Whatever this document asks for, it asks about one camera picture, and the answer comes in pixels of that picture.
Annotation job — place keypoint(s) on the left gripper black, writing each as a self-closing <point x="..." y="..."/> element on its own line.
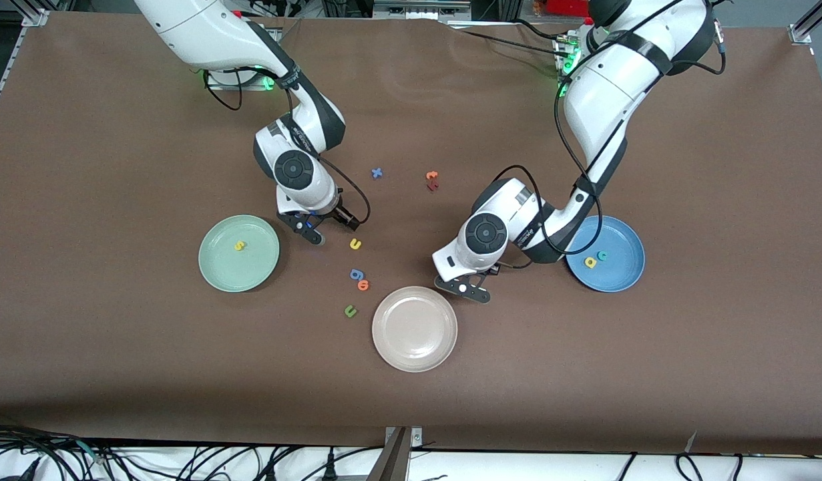
<point x="491" y="272"/>

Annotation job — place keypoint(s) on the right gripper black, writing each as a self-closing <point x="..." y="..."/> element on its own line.
<point x="335" y="212"/>

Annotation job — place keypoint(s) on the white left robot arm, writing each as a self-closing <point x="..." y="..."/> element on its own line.
<point x="611" y="87"/>

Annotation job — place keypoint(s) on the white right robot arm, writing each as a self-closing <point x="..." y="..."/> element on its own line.
<point x="203" y="33"/>

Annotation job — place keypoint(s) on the green letter u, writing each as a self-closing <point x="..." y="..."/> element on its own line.
<point x="346" y="312"/>

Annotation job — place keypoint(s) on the beige plate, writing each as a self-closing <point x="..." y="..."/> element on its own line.
<point x="415" y="329"/>

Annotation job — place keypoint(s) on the green plate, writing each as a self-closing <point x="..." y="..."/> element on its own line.
<point x="250" y="267"/>

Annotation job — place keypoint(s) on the brown table cover sheet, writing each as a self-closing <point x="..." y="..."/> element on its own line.
<point x="517" y="387"/>

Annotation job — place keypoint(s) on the blue plate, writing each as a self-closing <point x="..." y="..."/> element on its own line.
<point x="618" y="274"/>

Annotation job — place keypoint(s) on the grey equipment box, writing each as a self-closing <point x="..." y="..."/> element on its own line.
<point x="421" y="8"/>

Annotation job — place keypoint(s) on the white paper strip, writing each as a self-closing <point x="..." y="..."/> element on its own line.
<point x="691" y="441"/>

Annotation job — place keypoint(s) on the red box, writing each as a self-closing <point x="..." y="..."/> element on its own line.
<point x="571" y="7"/>

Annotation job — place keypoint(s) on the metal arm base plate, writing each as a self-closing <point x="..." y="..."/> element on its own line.
<point x="559" y="47"/>
<point x="217" y="80"/>

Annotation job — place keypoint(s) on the grey aluminium post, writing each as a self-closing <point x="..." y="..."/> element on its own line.
<point x="392" y="461"/>

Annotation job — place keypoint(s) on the aluminium frame profile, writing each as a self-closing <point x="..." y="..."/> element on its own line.
<point x="33" y="13"/>
<point x="804" y="27"/>

